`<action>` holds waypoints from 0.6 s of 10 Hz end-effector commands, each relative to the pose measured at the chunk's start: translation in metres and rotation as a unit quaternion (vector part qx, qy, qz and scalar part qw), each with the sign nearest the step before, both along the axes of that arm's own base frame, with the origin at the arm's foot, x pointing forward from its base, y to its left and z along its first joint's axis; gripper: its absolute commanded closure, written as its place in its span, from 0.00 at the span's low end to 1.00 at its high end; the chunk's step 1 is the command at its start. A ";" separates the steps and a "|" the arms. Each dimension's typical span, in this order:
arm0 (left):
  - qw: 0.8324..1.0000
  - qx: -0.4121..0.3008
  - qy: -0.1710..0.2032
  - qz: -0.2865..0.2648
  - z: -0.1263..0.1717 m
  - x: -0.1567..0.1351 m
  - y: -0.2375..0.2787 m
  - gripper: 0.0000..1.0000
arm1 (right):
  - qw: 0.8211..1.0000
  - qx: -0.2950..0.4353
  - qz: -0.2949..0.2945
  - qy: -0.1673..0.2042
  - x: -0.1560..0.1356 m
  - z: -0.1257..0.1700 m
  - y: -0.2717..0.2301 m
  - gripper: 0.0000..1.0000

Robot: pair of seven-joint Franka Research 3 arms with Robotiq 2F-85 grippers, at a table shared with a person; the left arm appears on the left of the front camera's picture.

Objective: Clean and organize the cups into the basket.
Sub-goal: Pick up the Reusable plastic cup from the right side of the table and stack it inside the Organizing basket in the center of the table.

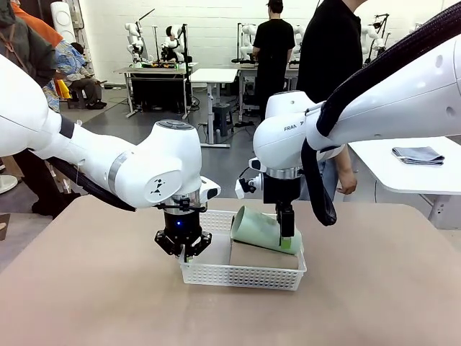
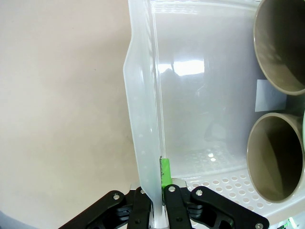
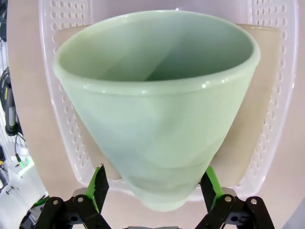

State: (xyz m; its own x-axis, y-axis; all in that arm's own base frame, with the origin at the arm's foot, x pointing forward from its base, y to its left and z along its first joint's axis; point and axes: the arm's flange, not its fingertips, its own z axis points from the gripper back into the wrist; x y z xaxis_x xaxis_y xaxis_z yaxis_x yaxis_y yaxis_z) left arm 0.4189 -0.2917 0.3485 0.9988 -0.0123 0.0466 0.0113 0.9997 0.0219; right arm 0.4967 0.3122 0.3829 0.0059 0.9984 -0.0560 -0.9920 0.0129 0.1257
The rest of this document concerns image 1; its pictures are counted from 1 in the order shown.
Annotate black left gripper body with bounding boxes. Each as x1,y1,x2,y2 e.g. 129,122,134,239
164,211,202,248

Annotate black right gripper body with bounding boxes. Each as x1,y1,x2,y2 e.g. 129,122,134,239
263,174,302,217

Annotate pale green cup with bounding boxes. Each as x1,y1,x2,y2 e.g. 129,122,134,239
230,205,303,257

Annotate brown paper-look cup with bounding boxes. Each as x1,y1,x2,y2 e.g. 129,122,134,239
229,240,300,270

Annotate white perforated plastic basket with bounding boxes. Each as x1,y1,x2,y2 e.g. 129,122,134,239
179,209,308,291

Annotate blue-grey cloth towel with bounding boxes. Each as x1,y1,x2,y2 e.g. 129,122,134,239
391,146,445,167

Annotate person's left forearm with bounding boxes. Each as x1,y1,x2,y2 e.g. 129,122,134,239
334,146,353,174

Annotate person's left hand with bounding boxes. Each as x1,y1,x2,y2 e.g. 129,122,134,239
336,169,358,195

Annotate grey plastic stool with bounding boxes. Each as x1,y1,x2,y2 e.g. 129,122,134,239
211,102,232,137

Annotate white background workbench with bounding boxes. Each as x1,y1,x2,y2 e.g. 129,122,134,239
237,63,300,116

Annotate white side table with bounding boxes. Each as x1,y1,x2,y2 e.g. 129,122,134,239
347,135,461,230

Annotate white standing desk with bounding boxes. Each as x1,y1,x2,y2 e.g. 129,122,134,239
189,67,239,148

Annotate workbench with black panel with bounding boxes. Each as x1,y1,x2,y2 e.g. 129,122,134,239
114,61,192,120

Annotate person in black shirt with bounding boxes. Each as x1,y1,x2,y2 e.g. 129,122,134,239
297,0,364,201

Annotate standing man in black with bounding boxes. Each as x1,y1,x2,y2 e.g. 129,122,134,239
251,0,296,118

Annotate white background robot arms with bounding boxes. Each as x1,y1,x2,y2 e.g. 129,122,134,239
239,23,257,62

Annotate dark low stool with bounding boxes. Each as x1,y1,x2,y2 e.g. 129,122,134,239
66,88,88,110

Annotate brown wooden board piece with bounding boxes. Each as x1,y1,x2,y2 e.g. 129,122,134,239
0,213,12,241

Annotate seated person with bowed head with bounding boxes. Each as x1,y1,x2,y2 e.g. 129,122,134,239
68,41,108,110

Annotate white robot with black stand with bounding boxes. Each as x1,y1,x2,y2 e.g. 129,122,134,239
361,13,392,66

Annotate black and white background robot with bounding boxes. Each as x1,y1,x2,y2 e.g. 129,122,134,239
159,23,190,64

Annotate blue patterned garment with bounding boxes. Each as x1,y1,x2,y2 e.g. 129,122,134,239
42,39,88,113

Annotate person in dark green jacket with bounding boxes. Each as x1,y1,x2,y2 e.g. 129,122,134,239
0,0,82,219

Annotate white tower air conditioner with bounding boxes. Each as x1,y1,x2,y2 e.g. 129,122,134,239
50,1,77,41

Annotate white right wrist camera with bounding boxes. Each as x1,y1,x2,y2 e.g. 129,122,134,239
235,174,266,199

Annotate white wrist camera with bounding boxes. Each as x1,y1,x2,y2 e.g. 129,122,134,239
196,175,221,203
235,174,266,199

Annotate black right arm cable sleeve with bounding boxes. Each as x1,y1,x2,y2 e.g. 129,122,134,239
301,0,461,227

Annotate black arm cable sleeve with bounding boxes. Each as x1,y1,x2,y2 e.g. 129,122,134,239
46,156,137,213
301,0,461,227

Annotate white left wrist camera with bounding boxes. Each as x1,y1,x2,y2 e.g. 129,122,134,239
196,175,221,203

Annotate black left arm cable sleeve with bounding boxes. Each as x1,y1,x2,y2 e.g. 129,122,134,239
46,156,137,213

